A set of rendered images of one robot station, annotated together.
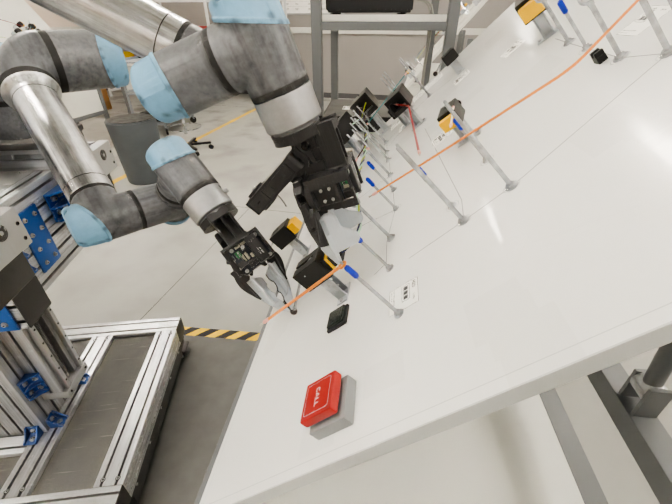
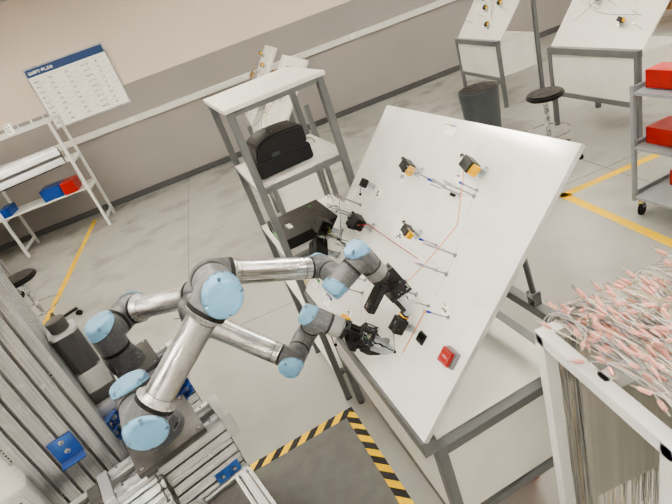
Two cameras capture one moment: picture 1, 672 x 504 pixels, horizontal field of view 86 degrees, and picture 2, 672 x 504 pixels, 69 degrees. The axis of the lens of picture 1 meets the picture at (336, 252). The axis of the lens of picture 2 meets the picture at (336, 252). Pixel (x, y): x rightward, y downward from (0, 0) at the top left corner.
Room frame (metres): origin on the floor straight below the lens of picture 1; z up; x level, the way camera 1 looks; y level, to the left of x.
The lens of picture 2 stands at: (-0.78, 0.61, 2.20)
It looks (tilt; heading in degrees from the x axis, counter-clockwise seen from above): 28 degrees down; 340
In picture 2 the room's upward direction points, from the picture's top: 20 degrees counter-clockwise
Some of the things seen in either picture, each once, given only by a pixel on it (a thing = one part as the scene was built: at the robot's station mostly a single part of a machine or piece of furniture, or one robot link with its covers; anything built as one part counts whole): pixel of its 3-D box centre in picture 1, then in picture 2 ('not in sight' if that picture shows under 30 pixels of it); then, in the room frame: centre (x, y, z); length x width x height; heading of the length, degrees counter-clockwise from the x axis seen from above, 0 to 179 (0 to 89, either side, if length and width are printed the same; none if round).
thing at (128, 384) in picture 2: not in sight; (136, 395); (0.60, 0.87, 1.33); 0.13 x 0.12 x 0.14; 0
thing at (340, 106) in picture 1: (363, 114); (302, 224); (1.65, -0.12, 1.09); 0.35 x 0.33 x 0.07; 174
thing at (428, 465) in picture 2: not in sight; (404, 428); (0.52, 0.13, 0.60); 0.55 x 0.03 x 0.39; 174
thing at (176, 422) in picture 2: not in sight; (154, 420); (0.60, 0.87, 1.21); 0.15 x 0.15 x 0.10
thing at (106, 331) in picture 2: not in sight; (106, 332); (1.10, 0.93, 1.33); 0.13 x 0.12 x 0.14; 134
